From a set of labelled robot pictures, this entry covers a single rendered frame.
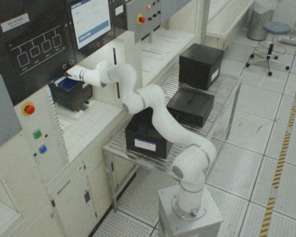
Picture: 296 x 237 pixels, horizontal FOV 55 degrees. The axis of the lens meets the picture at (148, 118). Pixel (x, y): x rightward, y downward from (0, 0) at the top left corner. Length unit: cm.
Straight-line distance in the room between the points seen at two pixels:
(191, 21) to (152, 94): 184
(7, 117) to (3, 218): 57
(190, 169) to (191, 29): 214
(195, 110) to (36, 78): 113
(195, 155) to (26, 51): 82
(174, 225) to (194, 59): 132
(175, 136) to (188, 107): 75
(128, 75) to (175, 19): 188
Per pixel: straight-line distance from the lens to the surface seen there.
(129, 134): 175
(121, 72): 140
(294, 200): 280
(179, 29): 321
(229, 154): 297
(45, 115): 143
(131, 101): 132
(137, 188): 260
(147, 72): 242
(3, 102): 123
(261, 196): 272
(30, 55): 127
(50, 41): 134
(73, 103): 190
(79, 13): 145
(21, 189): 150
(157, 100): 137
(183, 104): 206
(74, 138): 184
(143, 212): 246
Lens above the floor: 209
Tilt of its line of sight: 40 degrees down
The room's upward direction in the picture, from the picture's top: 1 degrees counter-clockwise
